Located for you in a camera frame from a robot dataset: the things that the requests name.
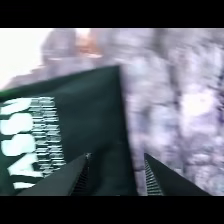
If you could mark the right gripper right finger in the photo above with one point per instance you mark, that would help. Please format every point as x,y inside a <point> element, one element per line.
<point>163,183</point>

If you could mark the black T-shirt with white print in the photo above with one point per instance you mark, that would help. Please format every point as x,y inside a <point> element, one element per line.
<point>86,110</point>

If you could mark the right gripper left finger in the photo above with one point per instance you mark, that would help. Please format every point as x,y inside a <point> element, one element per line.
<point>63,180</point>

